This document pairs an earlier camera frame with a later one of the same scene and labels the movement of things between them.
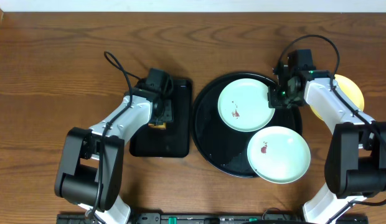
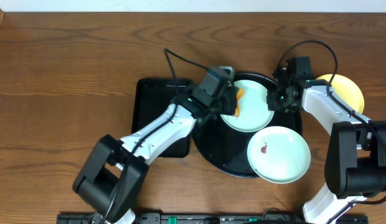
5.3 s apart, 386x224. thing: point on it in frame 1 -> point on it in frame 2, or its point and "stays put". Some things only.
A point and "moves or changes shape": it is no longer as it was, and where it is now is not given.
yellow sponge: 160,126 moves or changes shape
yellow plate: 349,90 stays put
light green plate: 243,105 stays put
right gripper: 273,101 stays put
